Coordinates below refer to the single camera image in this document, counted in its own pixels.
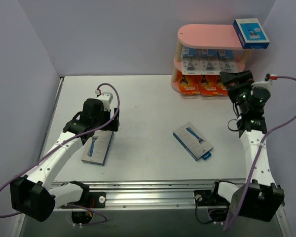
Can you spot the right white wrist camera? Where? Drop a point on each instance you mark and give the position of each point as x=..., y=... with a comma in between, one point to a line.
x=266, y=83

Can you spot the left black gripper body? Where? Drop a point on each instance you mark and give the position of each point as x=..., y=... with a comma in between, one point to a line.
x=112, y=121

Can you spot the orange Gillette box front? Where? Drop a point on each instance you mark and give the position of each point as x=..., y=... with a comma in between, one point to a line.
x=222, y=90

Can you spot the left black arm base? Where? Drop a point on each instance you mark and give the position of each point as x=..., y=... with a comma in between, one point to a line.
x=88, y=215

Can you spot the pink three-tier shelf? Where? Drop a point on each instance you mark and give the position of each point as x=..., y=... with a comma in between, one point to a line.
x=207, y=36

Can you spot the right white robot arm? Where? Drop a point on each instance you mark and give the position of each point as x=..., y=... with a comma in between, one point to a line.
x=259, y=198

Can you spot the orange gillette box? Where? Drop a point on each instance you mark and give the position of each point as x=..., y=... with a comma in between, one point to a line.
x=207, y=85
x=187, y=84
x=222, y=90

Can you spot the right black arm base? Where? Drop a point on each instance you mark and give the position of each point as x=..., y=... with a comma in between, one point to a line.
x=218, y=207

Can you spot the aluminium rail frame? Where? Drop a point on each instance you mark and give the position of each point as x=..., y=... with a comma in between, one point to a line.
x=149, y=177

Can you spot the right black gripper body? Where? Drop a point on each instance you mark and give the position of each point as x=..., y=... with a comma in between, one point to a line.
x=236, y=85

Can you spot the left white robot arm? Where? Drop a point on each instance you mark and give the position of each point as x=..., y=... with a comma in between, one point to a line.
x=32, y=194

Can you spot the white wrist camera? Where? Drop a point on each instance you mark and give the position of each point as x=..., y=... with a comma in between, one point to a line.
x=266, y=83
x=106, y=98

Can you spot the blue razor blister pack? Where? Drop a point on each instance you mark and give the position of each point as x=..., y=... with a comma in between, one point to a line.
x=209, y=62

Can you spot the white blue Harry's box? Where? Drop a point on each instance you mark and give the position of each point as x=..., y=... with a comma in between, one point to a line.
x=251, y=34

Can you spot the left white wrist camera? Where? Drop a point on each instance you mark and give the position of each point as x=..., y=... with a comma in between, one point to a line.
x=106, y=98

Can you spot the grey Harry's box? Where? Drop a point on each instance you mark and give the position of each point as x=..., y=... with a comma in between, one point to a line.
x=96, y=149
x=193, y=142

